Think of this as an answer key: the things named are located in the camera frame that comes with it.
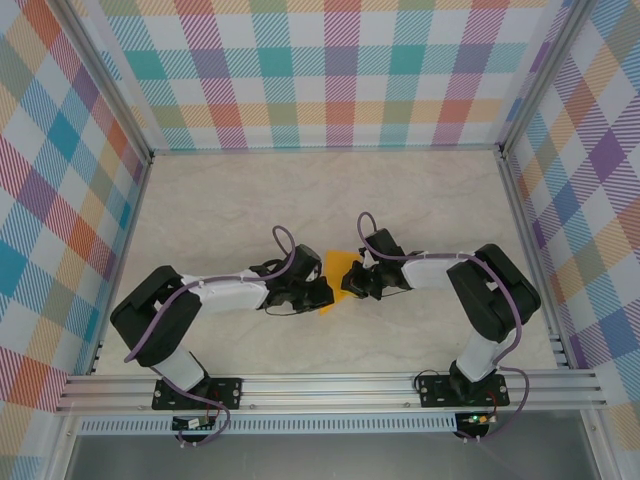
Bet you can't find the orange cloth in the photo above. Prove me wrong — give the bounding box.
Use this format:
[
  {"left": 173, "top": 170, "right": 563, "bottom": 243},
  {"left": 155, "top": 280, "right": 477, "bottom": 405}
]
[{"left": 317, "top": 248, "right": 362, "bottom": 318}]

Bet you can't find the black circuit board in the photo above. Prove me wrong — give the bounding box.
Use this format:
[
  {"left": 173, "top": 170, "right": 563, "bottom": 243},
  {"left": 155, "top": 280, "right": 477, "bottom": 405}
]
[{"left": 171, "top": 417, "right": 216, "bottom": 431}]

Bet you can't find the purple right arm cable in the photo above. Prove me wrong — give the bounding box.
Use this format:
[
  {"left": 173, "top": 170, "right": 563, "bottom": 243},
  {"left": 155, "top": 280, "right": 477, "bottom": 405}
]
[{"left": 356, "top": 212, "right": 532, "bottom": 444}]

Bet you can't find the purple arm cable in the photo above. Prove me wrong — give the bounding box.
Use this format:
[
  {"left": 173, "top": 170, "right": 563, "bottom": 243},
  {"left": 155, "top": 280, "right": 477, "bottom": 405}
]
[
  {"left": 123, "top": 225, "right": 297, "bottom": 447},
  {"left": 356, "top": 212, "right": 532, "bottom": 444}
]

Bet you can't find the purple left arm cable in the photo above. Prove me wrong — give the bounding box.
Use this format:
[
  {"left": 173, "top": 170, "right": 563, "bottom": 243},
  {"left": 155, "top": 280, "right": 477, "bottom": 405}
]
[{"left": 123, "top": 225, "right": 297, "bottom": 447}]

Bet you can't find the wide aluminium mounting rail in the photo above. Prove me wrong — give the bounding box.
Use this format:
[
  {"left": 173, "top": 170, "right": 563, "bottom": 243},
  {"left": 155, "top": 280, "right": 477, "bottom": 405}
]
[{"left": 54, "top": 369, "right": 609, "bottom": 414}]

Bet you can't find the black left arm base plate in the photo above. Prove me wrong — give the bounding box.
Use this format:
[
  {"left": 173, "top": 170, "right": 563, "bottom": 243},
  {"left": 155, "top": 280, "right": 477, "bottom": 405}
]
[{"left": 152, "top": 377, "right": 244, "bottom": 411}]

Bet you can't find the slotted grey cable tray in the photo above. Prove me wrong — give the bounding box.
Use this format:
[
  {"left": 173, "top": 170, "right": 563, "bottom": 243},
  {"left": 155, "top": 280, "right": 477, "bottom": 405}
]
[{"left": 77, "top": 414, "right": 459, "bottom": 435}]

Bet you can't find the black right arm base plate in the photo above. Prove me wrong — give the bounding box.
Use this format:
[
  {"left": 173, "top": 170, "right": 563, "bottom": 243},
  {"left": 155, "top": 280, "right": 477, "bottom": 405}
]
[{"left": 418, "top": 374, "right": 510, "bottom": 409}]

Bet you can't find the aluminium frame rail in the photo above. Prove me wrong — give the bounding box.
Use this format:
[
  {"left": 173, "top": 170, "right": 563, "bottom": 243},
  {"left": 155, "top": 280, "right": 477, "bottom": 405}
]
[
  {"left": 497, "top": 152, "right": 574, "bottom": 371},
  {"left": 149, "top": 143, "right": 504, "bottom": 157},
  {"left": 89, "top": 154, "right": 154, "bottom": 376}
]

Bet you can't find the aluminium frame post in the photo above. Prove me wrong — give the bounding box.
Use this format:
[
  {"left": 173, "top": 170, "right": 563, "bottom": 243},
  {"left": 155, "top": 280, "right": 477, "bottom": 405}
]
[
  {"left": 59, "top": 0, "right": 154, "bottom": 164},
  {"left": 499, "top": 0, "right": 591, "bottom": 156}
]

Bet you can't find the aluminium frame bar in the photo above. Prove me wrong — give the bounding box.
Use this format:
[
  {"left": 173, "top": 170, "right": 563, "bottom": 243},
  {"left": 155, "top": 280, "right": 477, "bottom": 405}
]
[
  {"left": 579, "top": 409, "right": 612, "bottom": 480},
  {"left": 47, "top": 412, "right": 84, "bottom": 480}
]

